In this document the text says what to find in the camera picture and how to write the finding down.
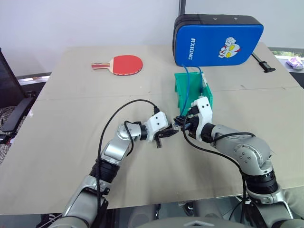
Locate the red table tennis paddle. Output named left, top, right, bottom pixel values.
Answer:
left=91, top=55, right=144, bottom=76

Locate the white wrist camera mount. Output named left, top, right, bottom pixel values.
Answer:
left=143, top=111, right=170, bottom=143
left=190, top=97, right=214, bottom=141

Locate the black office chair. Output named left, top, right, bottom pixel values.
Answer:
left=0, top=47, right=37, bottom=134

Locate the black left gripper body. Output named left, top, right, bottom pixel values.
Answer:
left=153, top=123, right=172, bottom=149

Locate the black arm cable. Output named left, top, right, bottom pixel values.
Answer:
left=95, top=99, right=160, bottom=225
left=181, top=108, right=257, bottom=221

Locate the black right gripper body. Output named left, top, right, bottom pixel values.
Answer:
left=187, top=106, right=203, bottom=140

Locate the blue black kick pad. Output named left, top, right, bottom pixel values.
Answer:
left=172, top=13, right=265, bottom=68

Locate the blue network cable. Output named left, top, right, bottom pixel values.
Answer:
left=175, top=63, right=205, bottom=130

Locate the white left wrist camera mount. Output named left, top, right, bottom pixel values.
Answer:
left=143, top=111, right=170, bottom=143

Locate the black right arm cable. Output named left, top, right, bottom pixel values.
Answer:
left=181, top=108, right=257, bottom=221

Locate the green plastic bin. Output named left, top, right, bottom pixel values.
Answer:
left=174, top=71, right=214, bottom=115

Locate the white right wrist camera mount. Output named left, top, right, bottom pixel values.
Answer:
left=190, top=97, right=214, bottom=141

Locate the black vertical pole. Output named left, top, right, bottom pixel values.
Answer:
left=179, top=0, right=188, bottom=16

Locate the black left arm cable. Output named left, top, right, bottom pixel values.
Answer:
left=95, top=99, right=160, bottom=225

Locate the purple white plastic bag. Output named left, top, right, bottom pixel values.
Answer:
left=285, top=56, right=304, bottom=70

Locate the black white striped shoe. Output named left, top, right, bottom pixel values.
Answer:
left=35, top=212, right=64, bottom=228

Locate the dark glossy rounded housing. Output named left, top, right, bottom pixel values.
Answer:
left=106, top=198, right=245, bottom=228

